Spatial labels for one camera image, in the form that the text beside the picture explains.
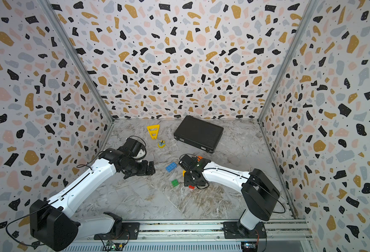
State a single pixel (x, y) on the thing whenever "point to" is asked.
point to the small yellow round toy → (162, 144)
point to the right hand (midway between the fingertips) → (189, 183)
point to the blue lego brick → (171, 167)
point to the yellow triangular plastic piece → (153, 130)
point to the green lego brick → (175, 182)
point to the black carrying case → (199, 133)
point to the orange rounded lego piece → (200, 157)
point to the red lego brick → (191, 187)
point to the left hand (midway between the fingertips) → (149, 171)
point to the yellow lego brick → (184, 171)
